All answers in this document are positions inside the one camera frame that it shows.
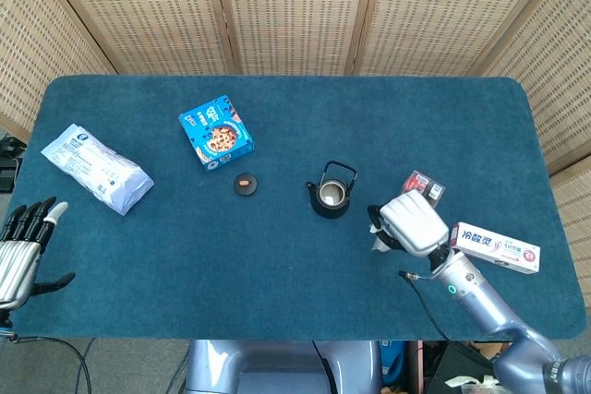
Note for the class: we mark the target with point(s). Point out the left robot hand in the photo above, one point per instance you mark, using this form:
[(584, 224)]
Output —
[(18, 251)]

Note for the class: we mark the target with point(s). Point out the white red toothpaste box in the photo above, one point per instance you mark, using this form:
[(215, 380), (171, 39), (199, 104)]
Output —
[(494, 246)]

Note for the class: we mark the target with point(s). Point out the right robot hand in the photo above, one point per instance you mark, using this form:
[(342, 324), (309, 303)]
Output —
[(413, 221)]

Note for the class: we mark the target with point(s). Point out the blue grey robot torso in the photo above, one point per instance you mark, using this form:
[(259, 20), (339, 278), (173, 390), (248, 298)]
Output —
[(258, 366)]

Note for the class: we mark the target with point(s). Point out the black floor equipment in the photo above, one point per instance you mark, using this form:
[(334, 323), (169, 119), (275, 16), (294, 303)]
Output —
[(7, 168)]

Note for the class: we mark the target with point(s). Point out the grey pyramid tea bag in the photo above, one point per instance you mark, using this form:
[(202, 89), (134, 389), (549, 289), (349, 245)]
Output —
[(379, 245)]

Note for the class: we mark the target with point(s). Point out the black box under table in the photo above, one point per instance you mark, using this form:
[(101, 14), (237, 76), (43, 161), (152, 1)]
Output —
[(461, 366)]

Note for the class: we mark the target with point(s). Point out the blue table cloth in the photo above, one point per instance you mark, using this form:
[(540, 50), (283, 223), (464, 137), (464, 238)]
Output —
[(231, 251)]

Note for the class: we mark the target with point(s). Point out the pale lavender paper package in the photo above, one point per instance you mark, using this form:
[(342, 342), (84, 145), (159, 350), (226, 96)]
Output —
[(97, 168)]

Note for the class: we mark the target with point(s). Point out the wicker folding screen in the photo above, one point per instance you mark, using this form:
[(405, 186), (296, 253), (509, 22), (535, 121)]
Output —
[(295, 6)]

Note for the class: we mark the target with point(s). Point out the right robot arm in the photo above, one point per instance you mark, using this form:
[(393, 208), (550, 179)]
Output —
[(466, 292)]

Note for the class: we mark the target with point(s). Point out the clear box of capsules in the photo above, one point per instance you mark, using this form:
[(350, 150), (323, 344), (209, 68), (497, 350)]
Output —
[(430, 189)]

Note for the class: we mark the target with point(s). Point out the black lid with orange knob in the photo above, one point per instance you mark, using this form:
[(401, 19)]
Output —
[(245, 186)]

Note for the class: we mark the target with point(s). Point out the blue cookie box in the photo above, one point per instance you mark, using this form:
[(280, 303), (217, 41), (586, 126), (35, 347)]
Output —
[(217, 135)]

